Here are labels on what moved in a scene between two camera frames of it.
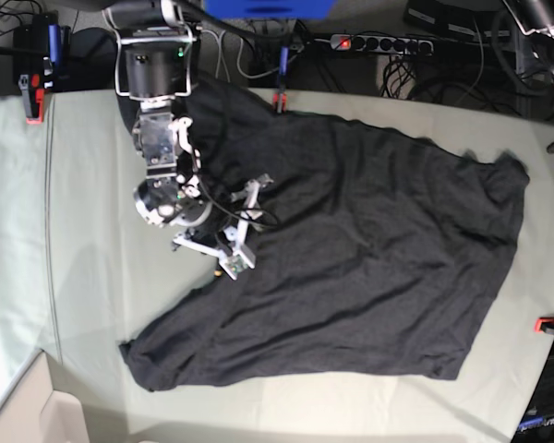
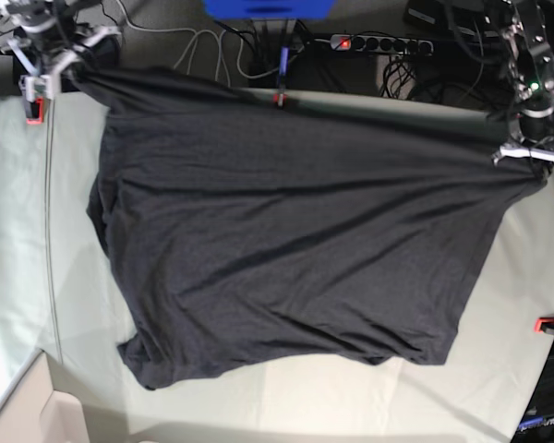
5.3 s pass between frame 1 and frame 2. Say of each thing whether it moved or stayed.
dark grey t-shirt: moved
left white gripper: moved
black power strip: stayed
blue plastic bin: stayed
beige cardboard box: stayed
